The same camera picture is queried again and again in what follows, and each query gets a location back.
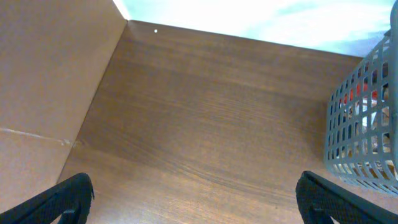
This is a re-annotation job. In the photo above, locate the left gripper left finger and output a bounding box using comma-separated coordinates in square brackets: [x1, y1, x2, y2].
[1, 173, 94, 224]

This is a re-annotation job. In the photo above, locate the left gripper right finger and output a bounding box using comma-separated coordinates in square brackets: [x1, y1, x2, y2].
[295, 171, 397, 224]

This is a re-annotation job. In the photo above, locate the orange spaghetti pasta packet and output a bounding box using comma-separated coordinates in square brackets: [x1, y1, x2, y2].
[335, 78, 377, 108]

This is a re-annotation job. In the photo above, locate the grey plastic basket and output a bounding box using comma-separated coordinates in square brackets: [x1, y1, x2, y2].
[323, 4, 397, 195]

